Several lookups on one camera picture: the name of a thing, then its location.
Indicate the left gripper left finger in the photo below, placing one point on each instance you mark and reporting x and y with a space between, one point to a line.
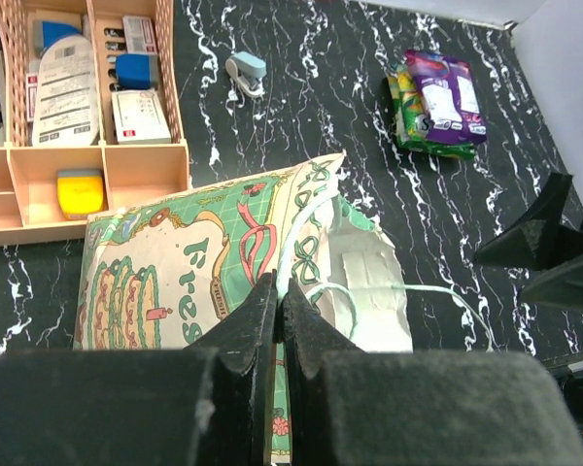
209 403

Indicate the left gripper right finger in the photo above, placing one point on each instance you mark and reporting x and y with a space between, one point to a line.
438 407

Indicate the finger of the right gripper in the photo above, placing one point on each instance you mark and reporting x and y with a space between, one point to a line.
560 287
528 242

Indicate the green illustrated paper bag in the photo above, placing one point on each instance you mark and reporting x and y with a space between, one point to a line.
164 286

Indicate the purple Fox's candy bag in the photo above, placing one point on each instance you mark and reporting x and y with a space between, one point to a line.
449 98

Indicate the green Fox's candy bag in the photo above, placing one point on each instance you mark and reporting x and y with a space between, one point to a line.
412 123

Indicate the yellow sticky note block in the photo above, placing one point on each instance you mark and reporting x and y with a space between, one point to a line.
80 192

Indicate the white card box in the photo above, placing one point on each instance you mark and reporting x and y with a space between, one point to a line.
139 118

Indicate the white lotion bottle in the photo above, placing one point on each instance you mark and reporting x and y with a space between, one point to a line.
65 105

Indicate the orange plastic file organizer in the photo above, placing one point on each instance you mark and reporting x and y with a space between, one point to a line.
133 174

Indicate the blue stamp block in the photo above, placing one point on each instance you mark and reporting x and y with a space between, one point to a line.
137 71

